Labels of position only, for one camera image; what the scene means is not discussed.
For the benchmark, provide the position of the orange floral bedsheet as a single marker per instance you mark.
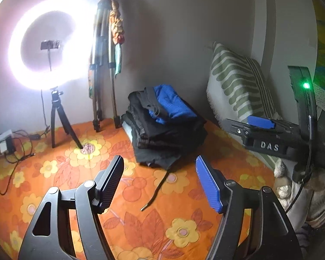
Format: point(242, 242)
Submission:
point(70, 162)

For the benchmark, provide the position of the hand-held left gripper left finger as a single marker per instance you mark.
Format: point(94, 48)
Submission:
point(112, 178)

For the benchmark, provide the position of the colourful hanging cloth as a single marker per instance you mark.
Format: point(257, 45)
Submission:
point(117, 27)

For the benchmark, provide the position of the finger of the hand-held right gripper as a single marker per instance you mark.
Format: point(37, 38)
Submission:
point(237, 127)
point(261, 122)

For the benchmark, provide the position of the white power adapter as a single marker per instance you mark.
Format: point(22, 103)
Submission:
point(2, 147)

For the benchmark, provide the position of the folded tall metal tripod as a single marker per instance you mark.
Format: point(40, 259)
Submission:
point(97, 86)

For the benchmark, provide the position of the green striped pillow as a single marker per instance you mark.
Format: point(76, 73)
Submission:
point(238, 92)

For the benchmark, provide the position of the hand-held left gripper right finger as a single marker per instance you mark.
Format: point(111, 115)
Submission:
point(210, 184)

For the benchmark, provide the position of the black charger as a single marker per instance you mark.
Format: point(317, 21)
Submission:
point(10, 145)

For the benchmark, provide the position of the white power strip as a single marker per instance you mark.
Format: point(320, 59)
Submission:
point(2, 136)

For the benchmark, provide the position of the small black tripod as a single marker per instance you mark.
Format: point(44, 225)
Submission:
point(55, 113)

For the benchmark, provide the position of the stack of folded dark clothes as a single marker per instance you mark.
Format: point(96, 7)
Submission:
point(165, 138)

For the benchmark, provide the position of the blue striped pants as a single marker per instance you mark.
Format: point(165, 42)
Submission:
point(170, 105)

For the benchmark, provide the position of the beige plush toy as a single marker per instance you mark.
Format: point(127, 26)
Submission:
point(284, 184)

